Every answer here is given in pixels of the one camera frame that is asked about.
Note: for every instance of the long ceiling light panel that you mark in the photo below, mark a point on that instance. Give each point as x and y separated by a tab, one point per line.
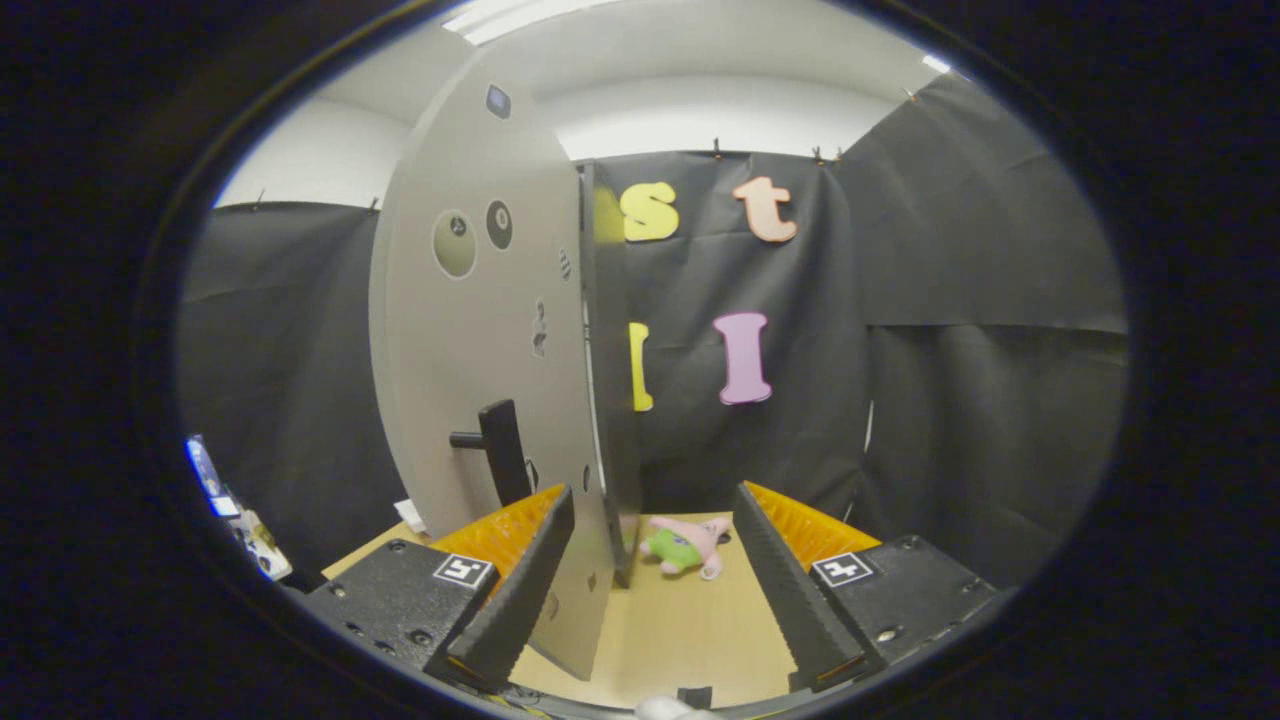
500	20

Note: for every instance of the black backdrop cloth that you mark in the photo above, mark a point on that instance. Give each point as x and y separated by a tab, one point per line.
950	400

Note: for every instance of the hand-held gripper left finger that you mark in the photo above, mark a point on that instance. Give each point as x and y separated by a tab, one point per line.
520	600

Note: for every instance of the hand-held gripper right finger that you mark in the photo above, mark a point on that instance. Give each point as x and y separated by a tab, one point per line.
790	600

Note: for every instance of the dark grey shoe cabinet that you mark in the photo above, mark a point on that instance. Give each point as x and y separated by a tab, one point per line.
615	400

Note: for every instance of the pink and green plush toy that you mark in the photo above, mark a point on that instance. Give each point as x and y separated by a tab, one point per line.
680	550

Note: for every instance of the small ceiling light panel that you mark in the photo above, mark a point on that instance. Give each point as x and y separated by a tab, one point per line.
935	63

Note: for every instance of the white shoe cabinet door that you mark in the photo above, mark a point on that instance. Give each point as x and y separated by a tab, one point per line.
470	350

